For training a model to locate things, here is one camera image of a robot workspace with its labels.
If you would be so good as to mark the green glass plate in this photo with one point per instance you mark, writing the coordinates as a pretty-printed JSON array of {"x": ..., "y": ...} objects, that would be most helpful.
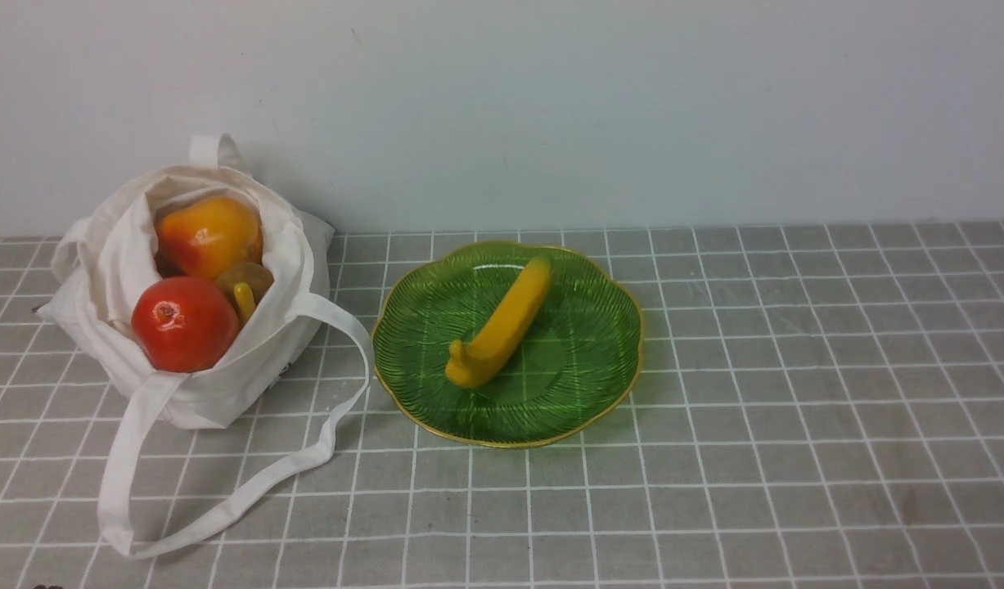
[{"x": 578, "y": 361}]

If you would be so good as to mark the brown kiwi fruit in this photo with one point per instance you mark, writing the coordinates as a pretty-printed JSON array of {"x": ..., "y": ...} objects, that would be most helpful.
[{"x": 258, "y": 278}]

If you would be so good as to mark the orange yellow pear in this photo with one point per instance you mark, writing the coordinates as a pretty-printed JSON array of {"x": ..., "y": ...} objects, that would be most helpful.
[{"x": 207, "y": 238}]

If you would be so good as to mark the white cloth tote bag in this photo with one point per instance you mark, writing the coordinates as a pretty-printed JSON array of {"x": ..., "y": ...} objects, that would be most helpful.
[{"x": 106, "y": 260}]

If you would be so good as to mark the grey checked tablecloth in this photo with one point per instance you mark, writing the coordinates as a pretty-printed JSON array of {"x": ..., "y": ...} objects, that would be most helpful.
[{"x": 821, "y": 407}]

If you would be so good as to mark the yellow banana in bag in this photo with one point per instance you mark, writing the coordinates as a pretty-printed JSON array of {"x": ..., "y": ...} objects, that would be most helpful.
[{"x": 245, "y": 301}]

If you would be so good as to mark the yellow banana on plate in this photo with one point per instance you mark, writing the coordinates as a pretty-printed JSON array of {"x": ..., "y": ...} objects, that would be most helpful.
[{"x": 472, "y": 365}]

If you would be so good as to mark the red apple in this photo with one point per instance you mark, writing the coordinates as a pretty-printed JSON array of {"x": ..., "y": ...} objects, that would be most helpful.
[{"x": 184, "y": 325}]

